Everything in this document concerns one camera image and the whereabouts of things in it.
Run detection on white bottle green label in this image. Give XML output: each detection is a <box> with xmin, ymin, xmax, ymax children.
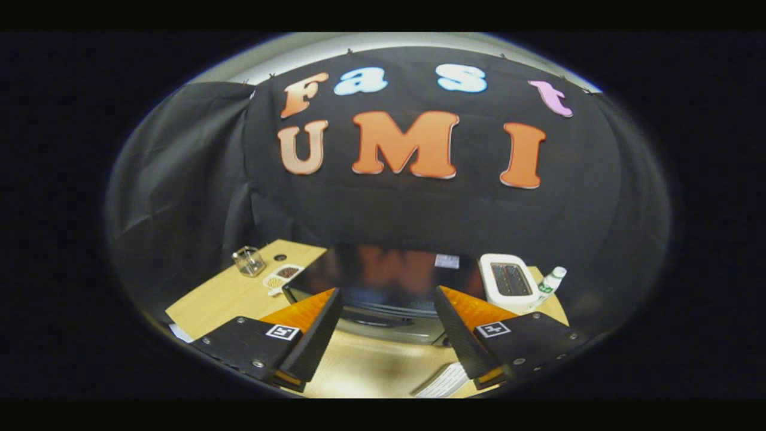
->
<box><xmin>537</xmin><ymin>266</ymin><xmax>567</xmax><ymax>306</ymax></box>

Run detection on black toaster oven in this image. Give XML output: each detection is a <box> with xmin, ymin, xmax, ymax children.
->
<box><xmin>282</xmin><ymin>244</ymin><xmax>487</xmax><ymax>348</ymax></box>

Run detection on clear glass cup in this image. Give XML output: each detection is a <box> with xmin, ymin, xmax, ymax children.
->
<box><xmin>232</xmin><ymin>245</ymin><xmax>267</xmax><ymax>277</ymax></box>

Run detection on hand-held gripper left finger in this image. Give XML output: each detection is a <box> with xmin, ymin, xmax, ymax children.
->
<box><xmin>190</xmin><ymin>287</ymin><xmax>344</xmax><ymax>393</ymax></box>

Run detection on small white snack dish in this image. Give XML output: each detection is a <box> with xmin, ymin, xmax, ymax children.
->
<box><xmin>263</xmin><ymin>264</ymin><xmax>305</xmax><ymax>297</ymax></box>

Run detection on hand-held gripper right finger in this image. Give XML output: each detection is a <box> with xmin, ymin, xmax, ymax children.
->
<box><xmin>433</xmin><ymin>286</ymin><xmax>590</xmax><ymax>390</ymax></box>

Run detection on white bread toaster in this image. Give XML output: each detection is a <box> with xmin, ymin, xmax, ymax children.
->
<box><xmin>478</xmin><ymin>253</ymin><xmax>545</xmax><ymax>315</ymax></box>

